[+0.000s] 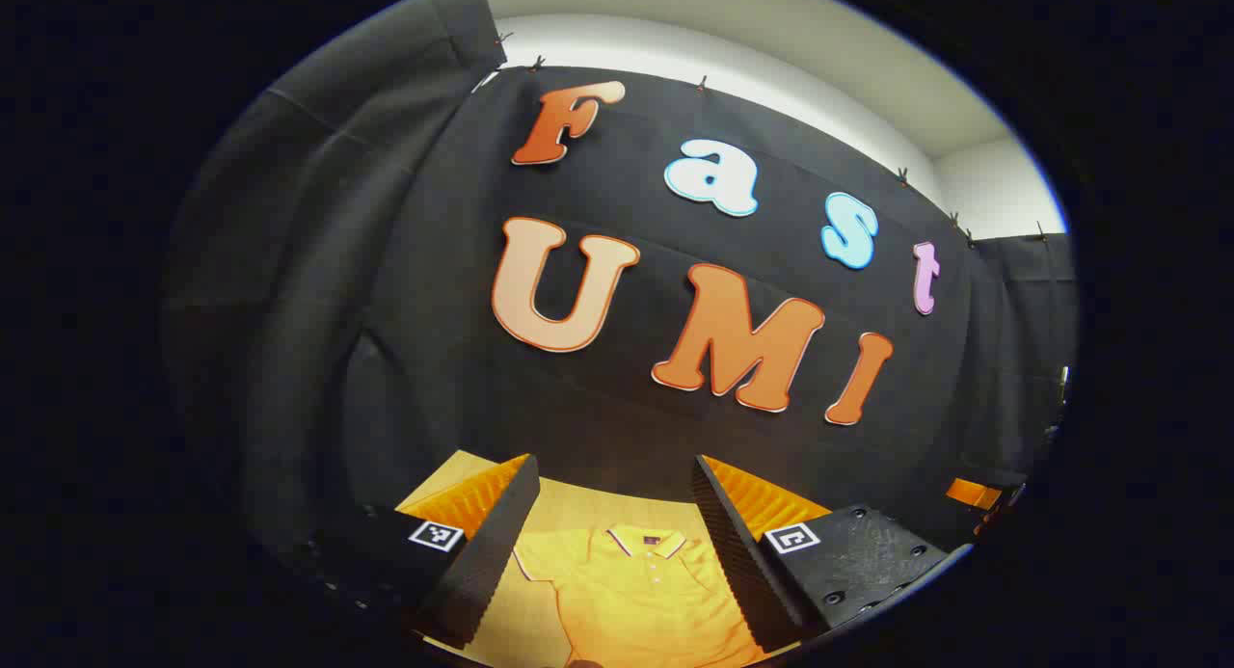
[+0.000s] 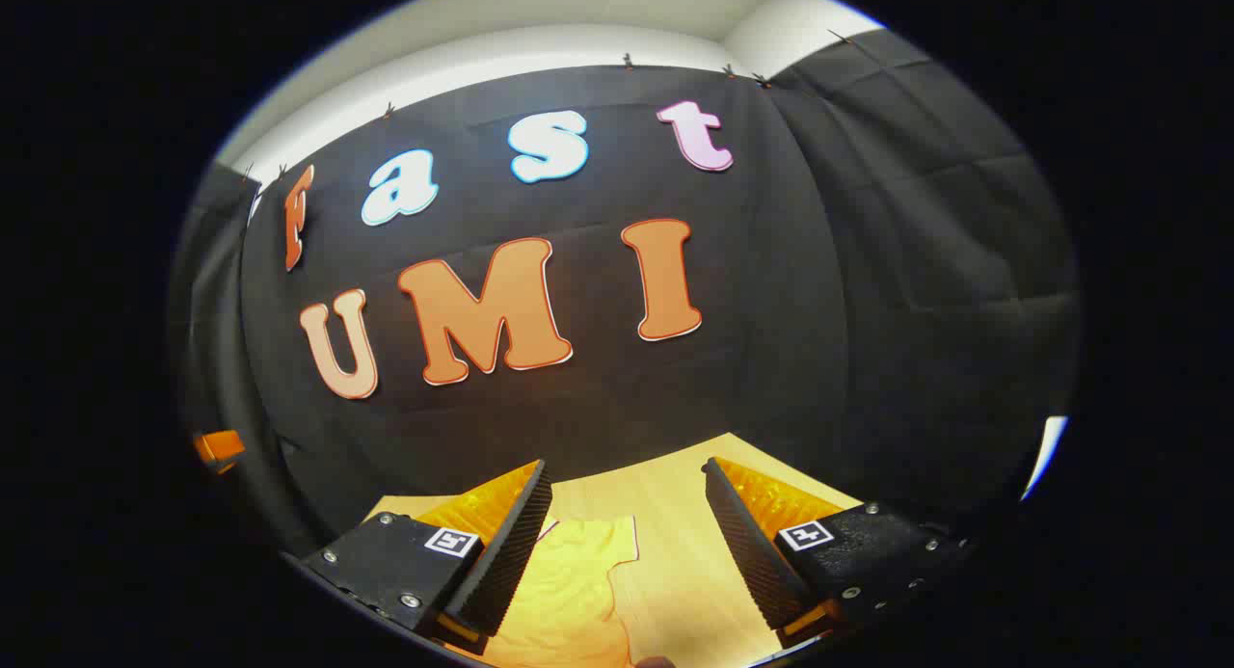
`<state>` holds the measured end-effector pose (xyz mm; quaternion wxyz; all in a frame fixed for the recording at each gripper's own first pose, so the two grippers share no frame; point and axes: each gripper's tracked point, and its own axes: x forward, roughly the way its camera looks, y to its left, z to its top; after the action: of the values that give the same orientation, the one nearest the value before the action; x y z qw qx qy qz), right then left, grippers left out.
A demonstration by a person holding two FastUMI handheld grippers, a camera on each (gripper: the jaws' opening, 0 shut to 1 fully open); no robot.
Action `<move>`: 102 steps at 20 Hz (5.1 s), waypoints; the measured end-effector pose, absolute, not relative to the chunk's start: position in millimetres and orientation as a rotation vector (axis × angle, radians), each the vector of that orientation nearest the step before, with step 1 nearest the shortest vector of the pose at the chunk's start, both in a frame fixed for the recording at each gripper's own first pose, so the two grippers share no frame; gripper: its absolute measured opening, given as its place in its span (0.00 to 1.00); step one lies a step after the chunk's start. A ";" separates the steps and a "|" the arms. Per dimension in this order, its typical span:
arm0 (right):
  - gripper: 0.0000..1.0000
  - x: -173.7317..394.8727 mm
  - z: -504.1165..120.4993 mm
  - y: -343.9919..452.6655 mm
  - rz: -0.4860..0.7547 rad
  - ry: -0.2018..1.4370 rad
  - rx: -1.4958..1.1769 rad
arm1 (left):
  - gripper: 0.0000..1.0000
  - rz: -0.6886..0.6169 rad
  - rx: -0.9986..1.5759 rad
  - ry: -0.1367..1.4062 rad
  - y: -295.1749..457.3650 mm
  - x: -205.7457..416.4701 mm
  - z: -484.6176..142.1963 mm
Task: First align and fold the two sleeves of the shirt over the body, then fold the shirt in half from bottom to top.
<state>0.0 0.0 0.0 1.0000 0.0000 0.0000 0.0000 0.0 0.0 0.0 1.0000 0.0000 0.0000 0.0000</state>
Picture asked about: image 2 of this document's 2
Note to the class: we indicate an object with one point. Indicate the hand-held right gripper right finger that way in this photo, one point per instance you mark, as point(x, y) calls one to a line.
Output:
point(747, 552)

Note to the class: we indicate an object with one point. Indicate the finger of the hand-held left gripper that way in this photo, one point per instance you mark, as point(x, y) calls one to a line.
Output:
point(220, 448)

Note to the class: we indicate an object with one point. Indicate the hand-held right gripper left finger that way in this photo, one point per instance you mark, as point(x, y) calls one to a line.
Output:
point(511, 552)

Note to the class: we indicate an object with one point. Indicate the orange T-shirt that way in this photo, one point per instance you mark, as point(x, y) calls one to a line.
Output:
point(569, 591)

